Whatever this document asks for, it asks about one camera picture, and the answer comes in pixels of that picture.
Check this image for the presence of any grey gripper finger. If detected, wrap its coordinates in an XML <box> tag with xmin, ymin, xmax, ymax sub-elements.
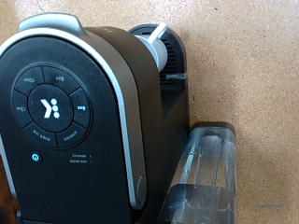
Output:
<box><xmin>0</xmin><ymin>205</ymin><xmax>13</xmax><ymax>224</ymax></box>

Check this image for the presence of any white mug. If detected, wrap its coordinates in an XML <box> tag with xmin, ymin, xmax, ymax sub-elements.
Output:
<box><xmin>134</xmin><ymin>21</ymin><xmax>171</xmax><ymax>74</ymax></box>

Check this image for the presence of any black Keurig coffee machine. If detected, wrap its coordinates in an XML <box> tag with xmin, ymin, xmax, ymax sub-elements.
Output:
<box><xmin>0</xmin><ymin>12</ymin><xmax>191</xmax><ymax>224</ymax></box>

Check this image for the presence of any clear water tank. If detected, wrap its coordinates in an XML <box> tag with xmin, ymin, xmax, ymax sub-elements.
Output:
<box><xmin>156</xmin><ymin>121</ymin><xmax>238</xmax><ymax>224</ymax></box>

